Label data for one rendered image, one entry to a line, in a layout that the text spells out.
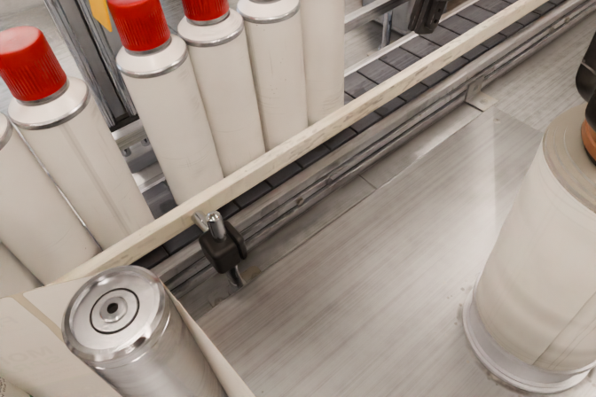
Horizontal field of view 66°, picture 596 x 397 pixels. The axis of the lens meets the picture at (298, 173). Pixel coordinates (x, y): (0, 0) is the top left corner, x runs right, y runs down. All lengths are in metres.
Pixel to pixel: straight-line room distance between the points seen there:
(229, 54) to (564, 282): 0.26
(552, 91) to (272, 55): 0.41
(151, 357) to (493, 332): 0.23
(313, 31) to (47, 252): 0.28
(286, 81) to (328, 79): 0.06
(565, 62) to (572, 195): 0.53
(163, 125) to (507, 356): 0.29
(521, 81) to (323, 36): 0.35
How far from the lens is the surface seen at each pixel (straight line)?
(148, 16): 0.33
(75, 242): 0.40
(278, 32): 0.38
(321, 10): 0.41
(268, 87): 0.41
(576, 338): 0.31
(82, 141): 0.34
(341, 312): 0.38
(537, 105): 0.66
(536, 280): 0.28
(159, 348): 0.19
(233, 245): 0.37
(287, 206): 0.46
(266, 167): 0.43
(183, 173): 0.40
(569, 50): 0.78
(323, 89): 0.45
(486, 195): 0.46
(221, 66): 0.37
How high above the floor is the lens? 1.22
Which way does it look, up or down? 48 degrees down
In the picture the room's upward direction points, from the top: 6 degrees counter-clockwise
